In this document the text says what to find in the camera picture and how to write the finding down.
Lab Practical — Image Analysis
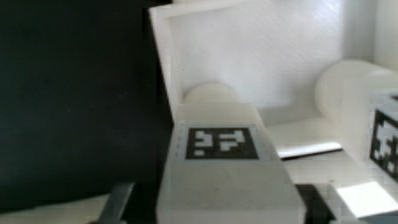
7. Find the white chair seat part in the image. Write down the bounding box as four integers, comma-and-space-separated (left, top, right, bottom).
149, 0, 398, 156

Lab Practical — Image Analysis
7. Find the white U-shaped fence frame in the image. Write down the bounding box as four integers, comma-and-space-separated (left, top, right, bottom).
0, 149, 398, 224

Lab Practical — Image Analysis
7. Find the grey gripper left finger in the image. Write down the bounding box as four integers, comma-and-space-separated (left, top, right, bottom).
87, 183, 135, 224

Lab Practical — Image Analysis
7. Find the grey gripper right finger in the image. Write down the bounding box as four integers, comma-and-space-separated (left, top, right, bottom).
295, 184, 355, 224

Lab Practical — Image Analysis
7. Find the white chair leg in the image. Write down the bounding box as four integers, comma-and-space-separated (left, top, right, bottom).
314, 60, 398, 183
156, 83, 305, 224

